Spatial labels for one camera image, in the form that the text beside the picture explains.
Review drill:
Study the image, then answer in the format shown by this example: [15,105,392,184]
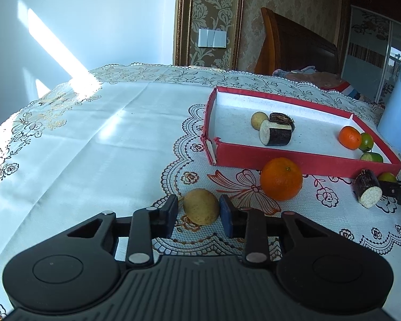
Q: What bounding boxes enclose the floral lace table mat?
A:
[152,102,401,258]

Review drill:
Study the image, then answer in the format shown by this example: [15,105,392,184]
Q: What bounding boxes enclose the rumpled bedding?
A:
[271,66,363,99]

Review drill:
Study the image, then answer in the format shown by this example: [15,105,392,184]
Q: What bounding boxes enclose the wooden bed headboard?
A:
[254,7,341,76]

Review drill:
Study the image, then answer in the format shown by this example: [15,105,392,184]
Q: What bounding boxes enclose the light blue electric kettle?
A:
[377,58,401,156]

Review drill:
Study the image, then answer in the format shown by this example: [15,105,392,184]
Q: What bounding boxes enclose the cut green lime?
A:
[360,152,384,163]

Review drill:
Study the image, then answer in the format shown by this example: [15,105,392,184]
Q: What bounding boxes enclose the gold wall panel frame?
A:
[173,0,246,71]

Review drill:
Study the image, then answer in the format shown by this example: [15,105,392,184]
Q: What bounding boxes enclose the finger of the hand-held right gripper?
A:
[378,181,401,197]

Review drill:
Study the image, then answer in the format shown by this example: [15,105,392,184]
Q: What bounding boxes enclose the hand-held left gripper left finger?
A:
[67,194,180,269]

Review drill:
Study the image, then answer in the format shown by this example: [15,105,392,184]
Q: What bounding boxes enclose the small yellow potato in box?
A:
[250,111,271,130]

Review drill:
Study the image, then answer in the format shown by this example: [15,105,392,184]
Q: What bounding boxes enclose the red cardboard box tray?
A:
[202,86,401,178]

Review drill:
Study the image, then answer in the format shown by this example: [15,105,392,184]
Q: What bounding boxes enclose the large orange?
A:
[260,157,303,202]

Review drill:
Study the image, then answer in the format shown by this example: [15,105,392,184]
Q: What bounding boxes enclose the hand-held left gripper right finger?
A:
[219,194,325,269]

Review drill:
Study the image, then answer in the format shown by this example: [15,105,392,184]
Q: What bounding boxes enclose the patterned wardrobe sliding doors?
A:
[341,5,401,104]

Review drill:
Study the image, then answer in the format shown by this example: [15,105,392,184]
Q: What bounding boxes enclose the dark cut eggplant piece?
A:
[260,119,293,147]

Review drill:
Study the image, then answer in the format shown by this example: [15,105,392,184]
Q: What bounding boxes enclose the small orange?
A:
[338,126,362,150]

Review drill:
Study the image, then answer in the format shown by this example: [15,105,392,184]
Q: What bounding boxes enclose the white wall light switch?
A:
[198,29,228,48]

